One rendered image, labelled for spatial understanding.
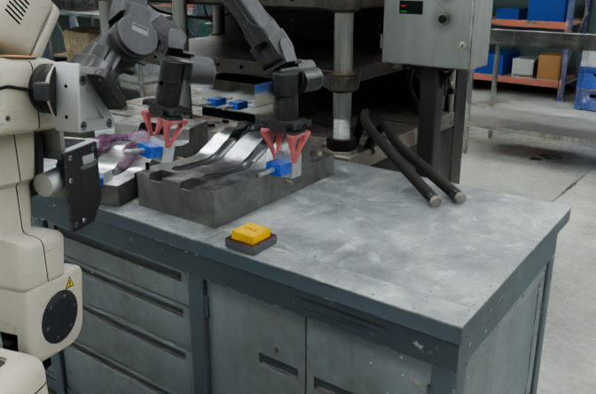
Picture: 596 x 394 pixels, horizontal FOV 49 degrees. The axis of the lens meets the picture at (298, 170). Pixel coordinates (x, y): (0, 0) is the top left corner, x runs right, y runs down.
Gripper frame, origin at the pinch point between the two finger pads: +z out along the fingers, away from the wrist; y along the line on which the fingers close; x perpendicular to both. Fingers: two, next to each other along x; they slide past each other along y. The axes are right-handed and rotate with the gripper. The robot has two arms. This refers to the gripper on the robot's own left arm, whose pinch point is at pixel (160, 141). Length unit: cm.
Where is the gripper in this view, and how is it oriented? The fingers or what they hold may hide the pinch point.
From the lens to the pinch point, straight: 159.2
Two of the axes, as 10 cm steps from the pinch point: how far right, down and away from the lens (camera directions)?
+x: -5.8, 1.0, -8.1
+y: -7.9, -3.2, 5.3
